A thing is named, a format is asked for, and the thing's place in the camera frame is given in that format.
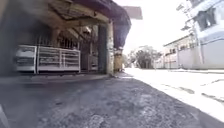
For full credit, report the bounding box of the clump of trees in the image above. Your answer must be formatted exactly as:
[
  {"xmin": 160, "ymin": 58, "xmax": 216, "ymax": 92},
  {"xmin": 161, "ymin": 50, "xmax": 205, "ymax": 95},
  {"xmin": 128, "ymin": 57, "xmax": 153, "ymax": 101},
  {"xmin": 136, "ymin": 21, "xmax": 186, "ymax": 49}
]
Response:
[{"xmin": 122, "ymin": 45, "xmax": 163, "ymax": 70}]

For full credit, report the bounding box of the grey asphalt road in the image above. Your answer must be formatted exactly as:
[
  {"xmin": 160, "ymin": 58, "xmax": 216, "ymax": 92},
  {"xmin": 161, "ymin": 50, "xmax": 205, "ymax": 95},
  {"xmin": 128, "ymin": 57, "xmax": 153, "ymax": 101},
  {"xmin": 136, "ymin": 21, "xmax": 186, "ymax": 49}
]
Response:
[{"xmin": 0, "ymin": 67, "xmax": 224, "ymax": 128}]

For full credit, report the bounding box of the open-fronted shop building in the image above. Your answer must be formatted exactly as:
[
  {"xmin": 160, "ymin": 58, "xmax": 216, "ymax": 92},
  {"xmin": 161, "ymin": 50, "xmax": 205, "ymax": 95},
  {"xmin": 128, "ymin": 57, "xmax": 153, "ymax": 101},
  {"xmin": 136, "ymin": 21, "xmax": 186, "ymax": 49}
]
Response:
[{"xmin": 0, "ymin": 0, "xmax": 144, "ymax": 76}]

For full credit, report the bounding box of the yellow low building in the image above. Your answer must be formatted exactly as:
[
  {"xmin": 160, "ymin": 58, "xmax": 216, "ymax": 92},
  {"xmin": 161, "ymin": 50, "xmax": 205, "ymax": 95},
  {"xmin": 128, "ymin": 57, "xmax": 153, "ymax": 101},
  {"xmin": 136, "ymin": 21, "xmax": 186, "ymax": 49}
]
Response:
[{"xmin": 155, "ymin": 34, "xmax": 195, "ymax": 70}]

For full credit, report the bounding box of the white building with wall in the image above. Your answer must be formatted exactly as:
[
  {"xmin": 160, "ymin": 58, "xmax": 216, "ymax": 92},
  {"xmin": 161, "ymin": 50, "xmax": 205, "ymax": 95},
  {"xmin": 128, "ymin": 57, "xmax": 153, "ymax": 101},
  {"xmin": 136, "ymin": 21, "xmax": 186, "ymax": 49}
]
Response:
[{"xmin": 176, "ymin": 0, "xmax": 224, "ymax": 71}]

